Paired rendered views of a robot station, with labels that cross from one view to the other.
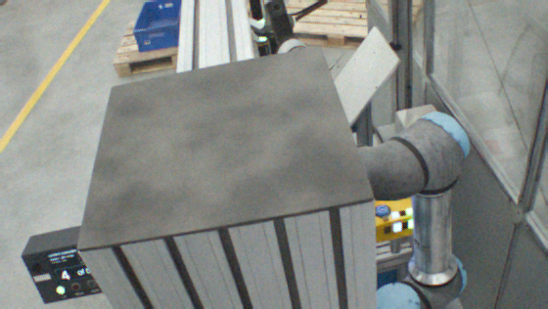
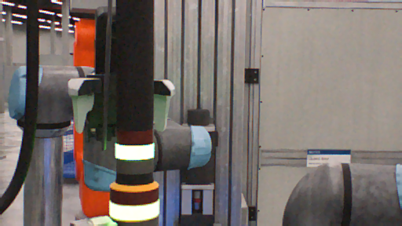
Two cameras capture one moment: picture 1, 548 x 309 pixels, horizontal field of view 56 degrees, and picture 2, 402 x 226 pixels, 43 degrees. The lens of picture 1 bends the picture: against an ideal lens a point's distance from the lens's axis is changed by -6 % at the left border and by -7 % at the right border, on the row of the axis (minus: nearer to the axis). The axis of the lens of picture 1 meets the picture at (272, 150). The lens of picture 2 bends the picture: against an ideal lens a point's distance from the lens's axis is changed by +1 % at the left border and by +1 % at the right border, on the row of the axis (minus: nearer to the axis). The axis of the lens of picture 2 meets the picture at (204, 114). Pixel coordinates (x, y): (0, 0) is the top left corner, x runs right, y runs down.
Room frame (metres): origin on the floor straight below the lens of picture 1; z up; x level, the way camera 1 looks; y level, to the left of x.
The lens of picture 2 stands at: (1.92, 0.01, 1.68)
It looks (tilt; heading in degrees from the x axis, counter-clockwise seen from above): 5 degrees down; 178
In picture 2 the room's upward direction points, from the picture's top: 1 degrees clockwise
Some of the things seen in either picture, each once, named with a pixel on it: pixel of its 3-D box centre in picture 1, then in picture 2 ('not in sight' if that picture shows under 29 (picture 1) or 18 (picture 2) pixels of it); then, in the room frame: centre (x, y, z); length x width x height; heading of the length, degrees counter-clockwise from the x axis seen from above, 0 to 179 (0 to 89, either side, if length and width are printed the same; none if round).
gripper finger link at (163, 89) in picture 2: (255, 31); (159, 106); (1.35, -0.02, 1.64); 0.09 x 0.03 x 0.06; 34
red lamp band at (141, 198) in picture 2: not in sight; (134, 192); (1.48, -0.03, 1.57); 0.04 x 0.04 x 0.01
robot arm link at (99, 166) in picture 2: not in sight; (117, 153); (1.10, -0.10, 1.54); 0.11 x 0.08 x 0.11; 119
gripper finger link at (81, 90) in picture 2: not in sight; (81, 106); (1.37, -0.10, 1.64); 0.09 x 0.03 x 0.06; 171
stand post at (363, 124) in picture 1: (367, 203); not in sight; (1.62, -0.36, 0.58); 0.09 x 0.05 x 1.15; 2
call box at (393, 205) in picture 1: (395, 218); not in sight; (1.13, -0.34, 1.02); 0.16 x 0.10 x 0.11; 92
